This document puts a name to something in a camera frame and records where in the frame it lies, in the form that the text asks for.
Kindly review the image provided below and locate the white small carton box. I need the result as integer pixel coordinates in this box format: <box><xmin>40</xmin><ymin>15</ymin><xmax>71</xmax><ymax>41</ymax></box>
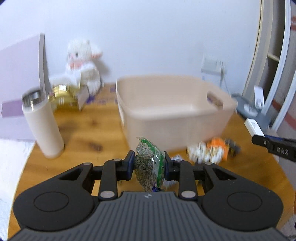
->
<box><xmin>244</xmin><ymin>118</ymin><xmax>264</xmax><ymax>137</ymax></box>

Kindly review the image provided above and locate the green seed snack packet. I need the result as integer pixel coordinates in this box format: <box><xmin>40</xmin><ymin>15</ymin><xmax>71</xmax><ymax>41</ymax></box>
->
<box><xmin>134</xmin><ymin>137</ymin><xmax>165</xmax><ymax>192</ymax></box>

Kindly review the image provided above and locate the floral fabric scrunchie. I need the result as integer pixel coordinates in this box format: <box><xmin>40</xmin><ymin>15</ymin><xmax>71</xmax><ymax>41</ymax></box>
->
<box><xmin>187</xmin><ymin>142</ymin><xmax>211</xmax><ymax>164</ymax></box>

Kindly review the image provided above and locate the white phone stand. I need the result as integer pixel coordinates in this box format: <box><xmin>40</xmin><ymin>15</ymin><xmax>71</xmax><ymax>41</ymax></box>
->
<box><xmin>244</xmin><ymin>86</ymin><xmax>264</xmax><ymax>117</ymax></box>

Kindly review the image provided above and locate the cream thermos bottle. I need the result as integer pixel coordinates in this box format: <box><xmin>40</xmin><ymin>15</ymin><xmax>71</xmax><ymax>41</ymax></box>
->
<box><xmin>22</xmin><ymin>88</ymin><xmax>65</xmax><ymax>159</ymax></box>

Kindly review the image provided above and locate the gold tissue box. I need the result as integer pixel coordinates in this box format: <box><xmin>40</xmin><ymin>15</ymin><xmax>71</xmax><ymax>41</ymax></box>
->
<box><xmin>49</xmin><ymin>75</ymin><xmax>89</xmax><ymax>111</ymax></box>

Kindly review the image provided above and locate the beige plastic storage bin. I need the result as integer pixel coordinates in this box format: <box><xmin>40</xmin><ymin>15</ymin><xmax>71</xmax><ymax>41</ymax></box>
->
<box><xmin>115</xmin><ymin>75</ymin><xmax>237</xmax><ymax>151</ymax></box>

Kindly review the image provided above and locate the purple floral table mat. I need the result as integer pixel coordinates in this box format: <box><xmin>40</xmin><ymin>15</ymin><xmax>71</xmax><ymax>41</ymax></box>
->
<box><xmin>86</xmin><ymin>83</ymin><xmax>117</xmax><ymax>105</ymax></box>

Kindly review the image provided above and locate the white plush lamb toy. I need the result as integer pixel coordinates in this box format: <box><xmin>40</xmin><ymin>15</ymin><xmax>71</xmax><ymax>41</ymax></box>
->
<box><xmin>49</xmin><ymin>39</ymin><xmax>102</xmax><ymax>96</ymax></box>

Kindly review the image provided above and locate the lilac board panel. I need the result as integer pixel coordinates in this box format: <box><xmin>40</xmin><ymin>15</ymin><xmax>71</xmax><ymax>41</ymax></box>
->
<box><xmin>1</xmin><ymin>34</ymin><xmax>51</xmax><ymax>141</ymax></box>

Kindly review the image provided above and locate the white charger plug cable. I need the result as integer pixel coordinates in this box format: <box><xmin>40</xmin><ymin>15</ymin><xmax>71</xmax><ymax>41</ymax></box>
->
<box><xmin>219</xmin><ymin>66</ymin><xmax>232</xmax><ymax>95</ymax></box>

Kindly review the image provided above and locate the white wardrobe frame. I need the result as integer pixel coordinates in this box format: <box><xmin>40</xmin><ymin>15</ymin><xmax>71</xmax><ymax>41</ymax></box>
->
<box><xmin>242</xmin><ymin>1</ymin><xmax>295</xmax><ymax>129</ymax></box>

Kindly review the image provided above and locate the white wall socket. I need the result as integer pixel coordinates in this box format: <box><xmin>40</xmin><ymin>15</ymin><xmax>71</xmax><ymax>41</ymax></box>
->
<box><xmin>216</xmin><ymin>60</ymin><xmax>225</xmax><ymax>75</ymax></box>

